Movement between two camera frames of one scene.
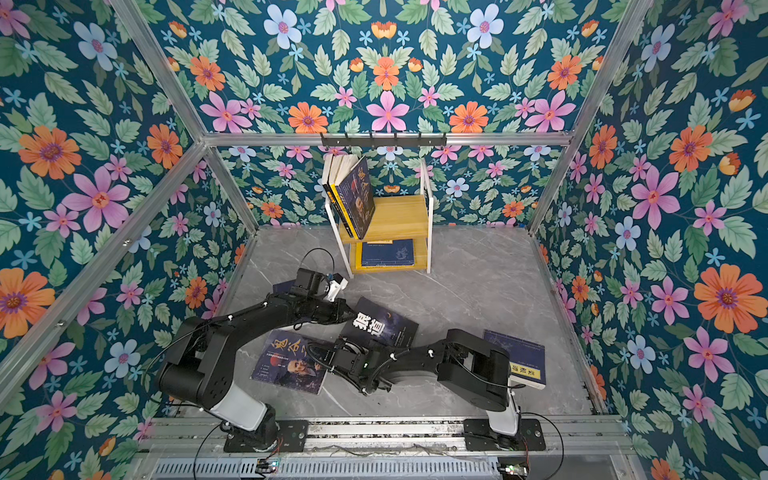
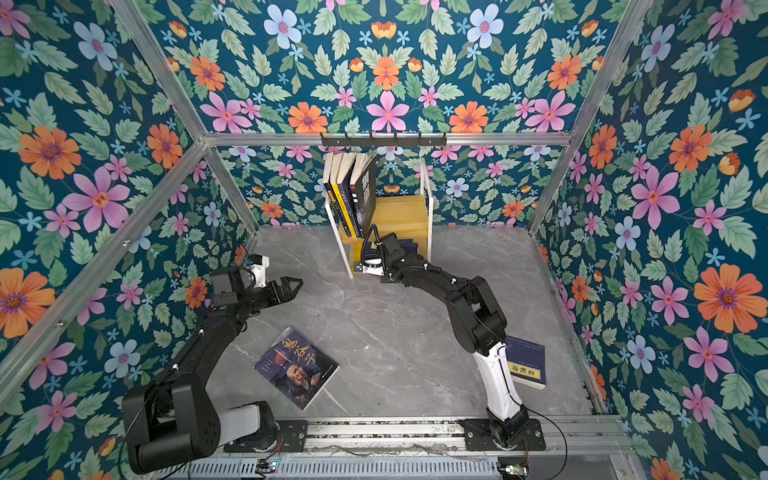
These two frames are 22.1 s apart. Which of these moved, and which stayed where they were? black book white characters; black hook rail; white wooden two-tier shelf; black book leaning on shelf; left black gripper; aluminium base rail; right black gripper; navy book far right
Moved: left black gripper; right black gripper; black book white characters
Stayed: black book leaning on shelf; white wooden two-tier shelf; aluminium base rail; navy book far right; black hook rail
